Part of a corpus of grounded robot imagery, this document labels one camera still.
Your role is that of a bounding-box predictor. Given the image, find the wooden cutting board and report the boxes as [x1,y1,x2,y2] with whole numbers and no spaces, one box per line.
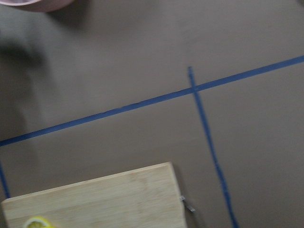
[1,162,187,228]

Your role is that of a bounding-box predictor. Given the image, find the pink bowl with ice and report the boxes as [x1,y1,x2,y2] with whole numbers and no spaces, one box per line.
[0,0,74,12]

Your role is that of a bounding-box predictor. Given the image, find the lemon slices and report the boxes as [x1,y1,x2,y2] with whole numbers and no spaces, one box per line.
[22,217,53,228]

